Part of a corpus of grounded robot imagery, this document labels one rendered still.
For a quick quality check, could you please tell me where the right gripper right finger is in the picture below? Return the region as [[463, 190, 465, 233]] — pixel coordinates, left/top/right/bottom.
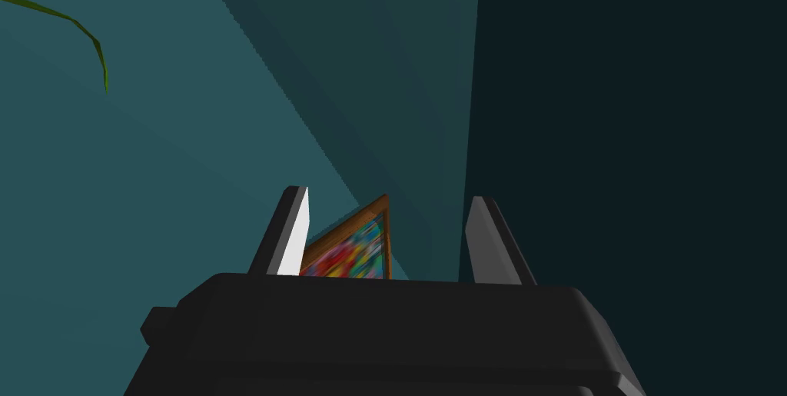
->
[[463, 195, 538, 287]]

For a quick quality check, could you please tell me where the green plant leaf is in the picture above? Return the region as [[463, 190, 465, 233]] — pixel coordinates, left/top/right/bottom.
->
[[0, 0, 110, 95]]

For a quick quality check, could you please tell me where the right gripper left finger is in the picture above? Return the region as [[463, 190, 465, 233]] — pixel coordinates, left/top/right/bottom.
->
[[247, 185, 310, 277]]

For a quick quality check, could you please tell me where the colourful picture in wooden frame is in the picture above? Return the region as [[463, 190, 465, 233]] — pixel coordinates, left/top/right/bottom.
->
[[298, 193, 393, 281]]

